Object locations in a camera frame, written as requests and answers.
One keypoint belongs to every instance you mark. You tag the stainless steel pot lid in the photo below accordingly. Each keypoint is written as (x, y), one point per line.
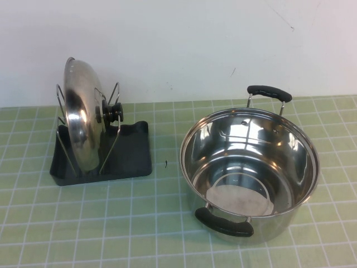
(81, 125)

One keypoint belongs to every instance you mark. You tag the green grid tablecloth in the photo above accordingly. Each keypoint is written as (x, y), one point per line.
(139, 223)

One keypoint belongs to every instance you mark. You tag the small black debris scrap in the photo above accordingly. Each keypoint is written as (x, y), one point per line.
(166, 164)

